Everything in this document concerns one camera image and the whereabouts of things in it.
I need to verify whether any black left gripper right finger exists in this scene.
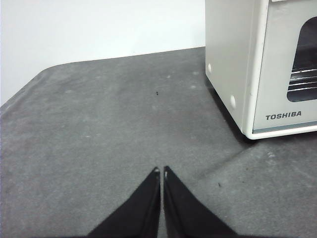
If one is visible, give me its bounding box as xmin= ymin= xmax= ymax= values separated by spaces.
xmin=162 ymin=165 xmax=238 ymax=238

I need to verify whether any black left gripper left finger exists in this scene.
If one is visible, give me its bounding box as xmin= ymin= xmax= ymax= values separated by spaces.
xmin=87 ymin=166 xmax=162 ymax=238

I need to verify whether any oven door with tan handle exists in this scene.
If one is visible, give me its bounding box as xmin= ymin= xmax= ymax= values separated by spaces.
xmin=252 ymin=0 xmax=317 ymax=135

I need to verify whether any white Toshiba toaster oven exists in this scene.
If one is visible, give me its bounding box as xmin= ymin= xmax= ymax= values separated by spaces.
xmin=205 ymin=0 xmax=317 ymax=141

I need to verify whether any metal wire oven rack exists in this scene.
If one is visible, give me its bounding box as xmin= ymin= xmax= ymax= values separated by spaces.
xmin=286 ymin=67 xmax=317 ymax=93

